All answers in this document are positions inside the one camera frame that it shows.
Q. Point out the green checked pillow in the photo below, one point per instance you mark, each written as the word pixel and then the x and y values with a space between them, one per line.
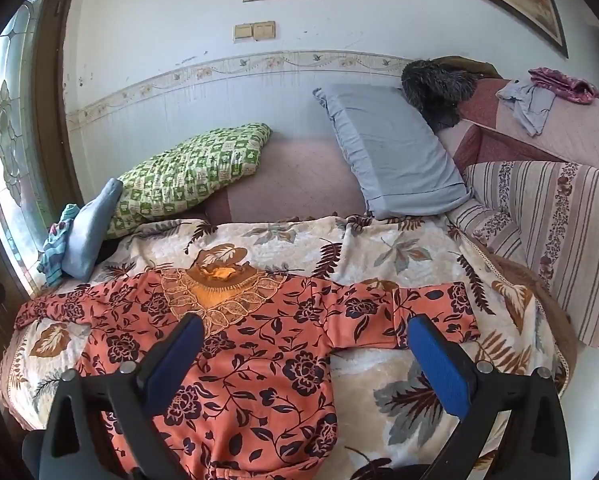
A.
pixel 189 175

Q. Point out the stained glass window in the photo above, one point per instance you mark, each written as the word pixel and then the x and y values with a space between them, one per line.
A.
pixel 14 135

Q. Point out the leaf print blanket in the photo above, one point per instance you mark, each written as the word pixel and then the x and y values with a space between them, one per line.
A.
pixel 379 260

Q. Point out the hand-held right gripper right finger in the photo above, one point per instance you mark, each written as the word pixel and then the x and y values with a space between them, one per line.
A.
pixel 439 370

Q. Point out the teal striped cloth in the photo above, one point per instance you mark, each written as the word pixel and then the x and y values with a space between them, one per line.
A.
pixel 54 255

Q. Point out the pink sofa back cushion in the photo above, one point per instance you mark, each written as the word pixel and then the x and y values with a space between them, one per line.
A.
pixel 294 180

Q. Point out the dark fur-trimmed coat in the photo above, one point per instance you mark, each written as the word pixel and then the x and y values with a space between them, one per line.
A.
pixel 437 90

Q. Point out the striped floral sofa cover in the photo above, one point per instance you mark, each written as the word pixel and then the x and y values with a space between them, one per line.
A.
pixel 569 240

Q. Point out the orange floral shirt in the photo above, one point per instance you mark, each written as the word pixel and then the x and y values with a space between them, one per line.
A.
pixel 259 385

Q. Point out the small blue cushion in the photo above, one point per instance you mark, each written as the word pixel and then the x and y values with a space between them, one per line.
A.
pixel 91 230

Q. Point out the pale grey crumpled cloth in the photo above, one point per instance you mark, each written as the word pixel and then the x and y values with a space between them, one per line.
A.
pixel 529 105

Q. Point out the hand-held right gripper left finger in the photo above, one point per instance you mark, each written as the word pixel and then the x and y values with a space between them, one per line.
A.
pixel 177 360

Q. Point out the pink quilted sofa cover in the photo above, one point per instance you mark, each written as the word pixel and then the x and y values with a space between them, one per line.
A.
pixel 569 130

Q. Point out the beige wall switch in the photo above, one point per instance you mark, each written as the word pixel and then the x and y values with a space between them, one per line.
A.
pixel 265 30
pixel 243 33

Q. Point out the grey-blue pillow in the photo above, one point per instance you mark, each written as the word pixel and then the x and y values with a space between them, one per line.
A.
pixel 394 155

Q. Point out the magenta patterned cloth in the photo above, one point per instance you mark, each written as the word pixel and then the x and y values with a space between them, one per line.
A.
pixel 569 85

